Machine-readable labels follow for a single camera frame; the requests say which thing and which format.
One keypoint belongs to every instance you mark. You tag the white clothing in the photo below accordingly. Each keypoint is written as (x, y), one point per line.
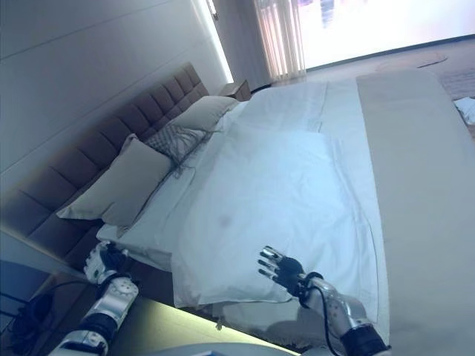
(467, 109)

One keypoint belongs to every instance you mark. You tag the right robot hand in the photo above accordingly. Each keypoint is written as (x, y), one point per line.
(285, 270)

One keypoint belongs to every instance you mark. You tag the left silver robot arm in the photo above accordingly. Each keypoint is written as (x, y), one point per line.
(107, 304)

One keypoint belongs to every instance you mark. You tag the large beige pillow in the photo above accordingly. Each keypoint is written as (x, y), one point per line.
(122, 181)

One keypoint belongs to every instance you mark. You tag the beige bed runner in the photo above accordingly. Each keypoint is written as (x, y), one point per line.
(419, 185)

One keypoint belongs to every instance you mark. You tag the white mattress sheet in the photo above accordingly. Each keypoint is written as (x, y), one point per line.
(163, 222)

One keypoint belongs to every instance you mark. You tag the brown tufted headboard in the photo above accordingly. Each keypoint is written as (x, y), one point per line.
(92, 155)

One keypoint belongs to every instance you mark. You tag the sheer beige curtain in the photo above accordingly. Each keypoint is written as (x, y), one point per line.
(278, 41)

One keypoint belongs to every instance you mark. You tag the wooden nightstand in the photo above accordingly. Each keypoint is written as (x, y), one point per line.
(235, 91)
(22, 282)

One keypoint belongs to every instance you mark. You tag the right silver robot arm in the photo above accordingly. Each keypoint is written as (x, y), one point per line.
(345, 311)

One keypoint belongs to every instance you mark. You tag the white duvet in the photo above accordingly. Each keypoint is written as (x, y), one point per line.
(278, 185)

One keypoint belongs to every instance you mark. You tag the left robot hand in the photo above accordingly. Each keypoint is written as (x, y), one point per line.
(102, 259)

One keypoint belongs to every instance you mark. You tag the brown bed frame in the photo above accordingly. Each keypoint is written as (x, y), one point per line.
(156, 276)

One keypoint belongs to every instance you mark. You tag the grey fringed cushion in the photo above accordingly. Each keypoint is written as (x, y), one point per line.
(168, 141)

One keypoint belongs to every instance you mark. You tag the grey rug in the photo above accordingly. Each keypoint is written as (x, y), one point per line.
(460, 79)

